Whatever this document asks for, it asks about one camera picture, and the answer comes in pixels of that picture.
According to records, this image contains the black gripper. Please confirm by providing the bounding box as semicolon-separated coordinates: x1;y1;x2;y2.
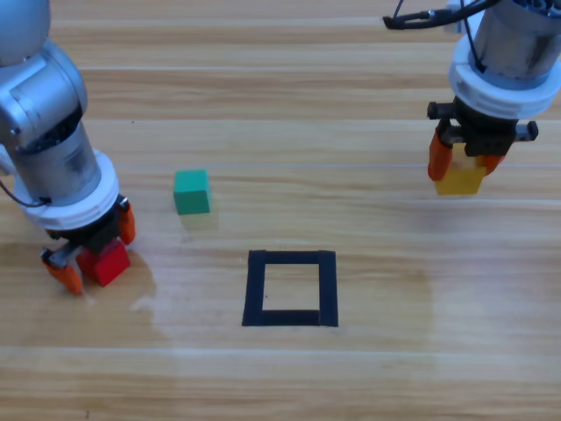
427;96;539;182
41;199;136;296

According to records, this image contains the red wooden cube block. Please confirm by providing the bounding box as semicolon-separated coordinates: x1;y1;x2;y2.
75;239;131;288

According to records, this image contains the yellow wooden cube block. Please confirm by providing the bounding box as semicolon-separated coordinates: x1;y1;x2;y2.
433;144;487;196

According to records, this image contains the green wooden cube block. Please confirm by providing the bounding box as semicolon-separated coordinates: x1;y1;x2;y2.
173;168;211;216

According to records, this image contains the black tape square outline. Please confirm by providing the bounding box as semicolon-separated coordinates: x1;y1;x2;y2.
241;248;339;328

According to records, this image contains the thin black arm wire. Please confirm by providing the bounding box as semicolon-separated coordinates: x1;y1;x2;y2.
0;178;49;208
462;19;487;74

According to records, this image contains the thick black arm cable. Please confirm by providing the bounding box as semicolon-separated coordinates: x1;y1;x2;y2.
382;0;501;31

